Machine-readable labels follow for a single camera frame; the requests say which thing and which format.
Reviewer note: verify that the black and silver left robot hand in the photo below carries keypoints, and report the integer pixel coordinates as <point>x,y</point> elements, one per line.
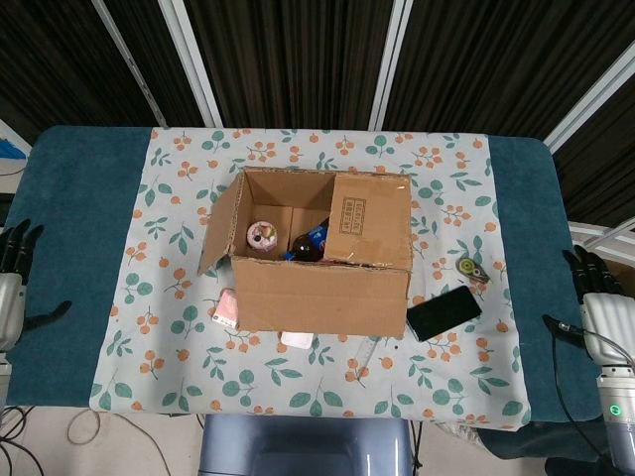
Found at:
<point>10,307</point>

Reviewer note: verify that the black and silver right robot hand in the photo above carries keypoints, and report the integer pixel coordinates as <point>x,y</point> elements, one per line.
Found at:
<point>607,322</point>

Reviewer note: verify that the brown cardboard shipping box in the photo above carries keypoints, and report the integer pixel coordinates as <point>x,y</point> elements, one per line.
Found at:
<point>322,297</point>

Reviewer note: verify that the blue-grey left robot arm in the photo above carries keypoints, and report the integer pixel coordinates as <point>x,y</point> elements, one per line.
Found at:
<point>3,377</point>

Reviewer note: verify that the white and blue paper package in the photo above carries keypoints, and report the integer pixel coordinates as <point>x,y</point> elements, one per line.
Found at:
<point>9,149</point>

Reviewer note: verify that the white metal rack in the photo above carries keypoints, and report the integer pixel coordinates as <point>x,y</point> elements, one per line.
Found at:
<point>602,233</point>

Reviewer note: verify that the teal table cover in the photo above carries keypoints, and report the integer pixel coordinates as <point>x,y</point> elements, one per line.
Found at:
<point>74,198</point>

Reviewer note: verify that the correction tape dispenser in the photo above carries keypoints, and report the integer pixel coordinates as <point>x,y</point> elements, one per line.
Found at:
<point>469,269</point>

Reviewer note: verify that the floral print tablecloth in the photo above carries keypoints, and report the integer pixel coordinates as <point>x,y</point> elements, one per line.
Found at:
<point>164,347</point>

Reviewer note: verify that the black smartphone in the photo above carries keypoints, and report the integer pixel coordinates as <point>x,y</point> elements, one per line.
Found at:
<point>444,313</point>

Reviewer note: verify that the pink tissue pack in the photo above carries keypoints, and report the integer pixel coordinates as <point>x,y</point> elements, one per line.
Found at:
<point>225,310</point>

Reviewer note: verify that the transparent plastic ruler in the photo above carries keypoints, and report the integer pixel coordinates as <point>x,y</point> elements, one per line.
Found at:
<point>367,353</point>

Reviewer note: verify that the pink dessert cup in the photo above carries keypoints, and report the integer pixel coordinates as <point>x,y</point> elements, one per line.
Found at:
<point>263,237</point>

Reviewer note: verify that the white plastic container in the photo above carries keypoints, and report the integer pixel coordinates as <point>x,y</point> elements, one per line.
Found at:
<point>297,339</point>

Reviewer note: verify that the cola bottle blue label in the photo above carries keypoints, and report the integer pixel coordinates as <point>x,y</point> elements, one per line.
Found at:
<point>306,245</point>

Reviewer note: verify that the blue-grey robot torso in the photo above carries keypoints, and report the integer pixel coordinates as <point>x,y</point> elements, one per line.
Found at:
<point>305,446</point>

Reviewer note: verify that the white aluminium frame post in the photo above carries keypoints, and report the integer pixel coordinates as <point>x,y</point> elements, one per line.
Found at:
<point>590,99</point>
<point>392,64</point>
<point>191,64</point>

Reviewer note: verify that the thin grey frame post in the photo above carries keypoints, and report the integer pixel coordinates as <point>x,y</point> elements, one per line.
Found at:
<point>130,62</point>

